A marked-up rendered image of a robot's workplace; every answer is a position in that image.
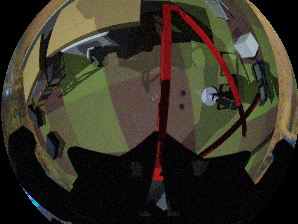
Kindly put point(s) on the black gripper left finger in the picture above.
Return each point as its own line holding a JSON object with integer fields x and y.
{"x": 133, "y": 170}

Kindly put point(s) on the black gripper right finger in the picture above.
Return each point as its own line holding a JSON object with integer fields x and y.
{"x": 183, "y": 171}

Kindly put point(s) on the red glasses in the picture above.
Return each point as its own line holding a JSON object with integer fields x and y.
{"x": 165, "y": 72}

